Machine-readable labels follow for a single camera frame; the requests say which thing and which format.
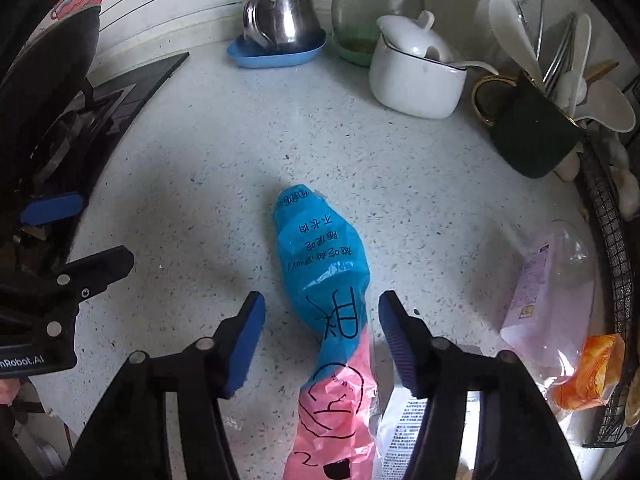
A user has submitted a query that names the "stainless steel teapot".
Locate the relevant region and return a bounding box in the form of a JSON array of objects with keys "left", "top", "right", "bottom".
[{"left": 242, "top": 0, "right": 322, "bottom": 56}]

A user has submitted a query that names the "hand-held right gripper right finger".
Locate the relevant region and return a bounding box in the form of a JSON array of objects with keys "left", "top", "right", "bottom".
[{"left": 377, "top": 290, "right": 583, "bottom": 480}]

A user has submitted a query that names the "glass carafe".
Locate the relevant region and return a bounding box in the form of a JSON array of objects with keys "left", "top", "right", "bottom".
[{"left": 331, "top": 0, "right": 417, "bottom": 56}]

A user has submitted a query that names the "white rice paddle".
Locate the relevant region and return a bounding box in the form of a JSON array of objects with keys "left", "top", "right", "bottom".
[{"left": 489, "top": 0, "right": 544, "bottom": 83}]

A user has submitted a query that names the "blue and pink plastic wrapper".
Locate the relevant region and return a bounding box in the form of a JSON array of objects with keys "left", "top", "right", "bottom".
[{"left": 272, "top": 185, "right": 381, "bottom": 480}]

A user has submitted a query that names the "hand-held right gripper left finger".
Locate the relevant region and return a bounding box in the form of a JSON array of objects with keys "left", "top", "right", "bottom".
[{"left": 65, "top": 291, "right": 267, "bottom": 480}]

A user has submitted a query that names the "blue saucer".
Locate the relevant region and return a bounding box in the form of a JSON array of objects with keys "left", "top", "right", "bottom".
[{"left": 227, "top": 30, "right": 327, "bottom": 69}]

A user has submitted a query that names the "black wire rack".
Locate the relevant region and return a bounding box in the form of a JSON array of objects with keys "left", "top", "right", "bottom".
[{"left": 575, "top": 145, "right": 640, "bottom": 448}]

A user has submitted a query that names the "clear bag with pink print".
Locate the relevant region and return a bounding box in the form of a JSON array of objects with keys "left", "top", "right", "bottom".
[{"left": 500, "top": 220, "right": 598, "bottom": 391}]

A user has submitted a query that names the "white printed packet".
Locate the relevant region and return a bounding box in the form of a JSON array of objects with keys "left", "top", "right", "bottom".
[{"left": 372, "top": 355, "right": 483, "bottom": 480}]

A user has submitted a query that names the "dark green mug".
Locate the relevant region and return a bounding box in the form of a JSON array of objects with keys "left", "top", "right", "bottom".
[{"left": 472, "top": 72, "right": 586, "bottom": 180}]

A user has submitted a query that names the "black wok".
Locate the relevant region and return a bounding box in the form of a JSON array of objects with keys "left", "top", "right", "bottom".
[{"left": 0, "top": 0, "right": 103, "bottom": 106}]

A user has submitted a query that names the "green coaster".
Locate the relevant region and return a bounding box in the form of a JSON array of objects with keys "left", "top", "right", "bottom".
[{"left": 331, "top": 30, "right": 383, "bottom": 67}]

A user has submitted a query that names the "white ceramic spoon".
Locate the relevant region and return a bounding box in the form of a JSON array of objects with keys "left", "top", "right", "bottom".
[{"left": 446, "top": 59, "right": 500, "bottom": 76}]

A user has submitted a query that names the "white plastic spoon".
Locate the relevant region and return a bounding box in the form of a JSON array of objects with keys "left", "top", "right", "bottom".
[{"left": 574, "top": 80, "right": 636, "bottom": 134}]

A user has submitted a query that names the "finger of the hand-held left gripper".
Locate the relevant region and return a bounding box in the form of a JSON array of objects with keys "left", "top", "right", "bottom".
[
  {"left": 19, "top": 192, "right": 84, "bottom": 227},
  {"left": 49, "top": 245, "right": 135, "bottom": 307}
]

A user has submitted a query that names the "orange snack packet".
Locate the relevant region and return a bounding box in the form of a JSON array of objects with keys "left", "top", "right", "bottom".
[{"left": 547, "top": 332, "right": 626, "bottom": 411}]

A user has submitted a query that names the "black gas stove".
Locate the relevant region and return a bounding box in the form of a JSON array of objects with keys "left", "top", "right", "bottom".
[{"left": 0, "top": 52, "right": 190, "bottom": 233}]

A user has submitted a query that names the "white lidded sugar pot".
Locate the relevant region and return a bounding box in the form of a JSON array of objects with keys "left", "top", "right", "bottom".
[{"left": 369, "top": 10, "right": 468, "bottom": 120}]

